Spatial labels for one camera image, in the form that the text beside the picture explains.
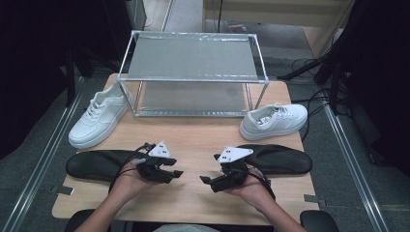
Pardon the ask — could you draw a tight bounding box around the gray tape piece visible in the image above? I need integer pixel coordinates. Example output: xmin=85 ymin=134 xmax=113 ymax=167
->
xmin=50 ymin=184 xmax=75 ymax=196
xmin=303 ymin=193 xmax=327 ymax=208

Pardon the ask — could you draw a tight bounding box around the metal shoe rack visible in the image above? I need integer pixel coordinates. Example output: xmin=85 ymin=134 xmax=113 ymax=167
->
xmin=115 ymin=29 xmax=270 ymax=118

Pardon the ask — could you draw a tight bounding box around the gray cabinet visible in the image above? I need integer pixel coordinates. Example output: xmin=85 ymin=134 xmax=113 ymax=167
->
xmin=125 ymin=0 xmax=148 ymax=32

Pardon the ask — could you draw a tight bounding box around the black slipper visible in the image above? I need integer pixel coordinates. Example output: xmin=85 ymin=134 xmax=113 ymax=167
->
xmin=238 ymin=144 xmax=313 ymax=176
xmin=65 ymin=149 xmax=149 ymax=183

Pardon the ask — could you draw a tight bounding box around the black tripod leg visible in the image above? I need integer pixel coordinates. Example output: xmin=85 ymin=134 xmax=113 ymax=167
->
xmin=276 ymin=56 xmax=327 ymax=81

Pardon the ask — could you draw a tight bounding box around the right hand-held gripper cable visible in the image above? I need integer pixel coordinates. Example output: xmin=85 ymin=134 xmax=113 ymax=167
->
xmin=248 ymin=165 xmax=277 ymax=201

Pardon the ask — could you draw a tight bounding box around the black chair armrest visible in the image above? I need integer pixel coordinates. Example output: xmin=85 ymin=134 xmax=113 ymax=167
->
xmin=299 ymin=210 xmax=340 ymax=232
xmin=63 ymin=208 xmax=112 ymax=232

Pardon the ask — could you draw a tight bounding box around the hand-held gripper cable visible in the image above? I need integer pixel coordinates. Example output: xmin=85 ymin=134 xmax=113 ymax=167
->
xmin=248 ymin=165 xmax=277 ymax=201
xmin=108 ymin=142 xmax=153 ymax=194

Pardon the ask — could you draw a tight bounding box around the wooden cabinet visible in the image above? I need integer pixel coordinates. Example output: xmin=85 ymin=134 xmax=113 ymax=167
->
xmin=202 ymin=0 xmax=356 ymax=59

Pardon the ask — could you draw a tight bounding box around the person's gray clothing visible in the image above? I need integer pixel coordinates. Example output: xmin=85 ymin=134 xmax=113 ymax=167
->
xmin=153 ymin=224 xmax=221 ymax=232

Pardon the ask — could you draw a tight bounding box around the black metal stand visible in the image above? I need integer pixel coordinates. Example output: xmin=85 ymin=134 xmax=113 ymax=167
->
xmin=65 ymin=47 xmax=77 ymax=108

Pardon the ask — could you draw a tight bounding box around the person's right hand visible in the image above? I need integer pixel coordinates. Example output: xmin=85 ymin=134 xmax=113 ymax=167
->
xmin=224 ymin=165 xmax=276 ymax=211

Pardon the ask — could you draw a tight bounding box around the black curtain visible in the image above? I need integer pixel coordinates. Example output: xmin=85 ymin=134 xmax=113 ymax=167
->
xmin=0 ymin=0 xmax=133 ymax=160
xmin=317 ymin=0 xmax=410 ymax=177

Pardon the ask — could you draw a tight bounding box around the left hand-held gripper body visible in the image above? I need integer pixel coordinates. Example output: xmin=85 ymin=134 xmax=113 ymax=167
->
xmin=136 ymin=140 xmax=177 ymax=185

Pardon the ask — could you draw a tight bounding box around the white sneaker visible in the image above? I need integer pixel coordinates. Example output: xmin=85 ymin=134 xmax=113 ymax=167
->
xmin=239 ymin=102 xmax=308 ymax=141
xmin=68 ymin=81 xmax=134 ymax=150

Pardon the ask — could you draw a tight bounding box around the metal floor rail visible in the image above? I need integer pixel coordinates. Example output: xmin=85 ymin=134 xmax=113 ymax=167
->
xmin=161 ymin=0 xmax=175 ymax=33
xmin=0 ymin=76 xmax=85 ymax=232
xmin=322 ymin=102 xmax=391 ymax=232

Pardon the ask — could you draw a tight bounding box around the red and black object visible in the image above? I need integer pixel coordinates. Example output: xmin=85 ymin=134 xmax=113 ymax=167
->
xmin=226 ymin=21 xmax=249 ymax=33

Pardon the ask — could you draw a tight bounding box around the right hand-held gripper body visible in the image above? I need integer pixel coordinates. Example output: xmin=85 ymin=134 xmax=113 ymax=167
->
xmin=209 ymin=147 xmax=254 ymax=193

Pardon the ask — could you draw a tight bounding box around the person's left hand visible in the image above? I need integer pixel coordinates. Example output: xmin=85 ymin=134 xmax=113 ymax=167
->
xmin=110 ymin=161 xmax=162 ymax=202

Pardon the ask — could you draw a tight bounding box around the black floor cable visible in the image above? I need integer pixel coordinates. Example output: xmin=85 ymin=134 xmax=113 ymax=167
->
xmin=290 ymin=88 xmax=335 ymax=143

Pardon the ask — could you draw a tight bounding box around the left hand-held gripper cable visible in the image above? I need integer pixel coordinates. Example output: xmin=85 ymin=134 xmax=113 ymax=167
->
xmin=108 ymin=142 xmax=153 ymax=194

